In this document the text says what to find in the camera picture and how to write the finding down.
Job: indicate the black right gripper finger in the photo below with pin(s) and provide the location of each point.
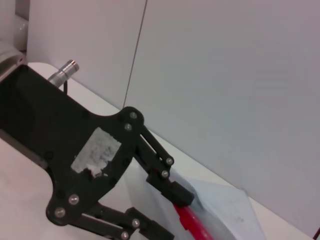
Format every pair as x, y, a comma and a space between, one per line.
140, 222
157, 165

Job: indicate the clear document bag red zip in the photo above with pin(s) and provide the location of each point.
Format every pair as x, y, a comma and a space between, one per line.
195, 225

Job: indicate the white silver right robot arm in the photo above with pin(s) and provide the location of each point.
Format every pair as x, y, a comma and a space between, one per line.
8, 62

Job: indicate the pale blue paper sheets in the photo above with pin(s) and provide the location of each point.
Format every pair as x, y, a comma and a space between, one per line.
230, 210

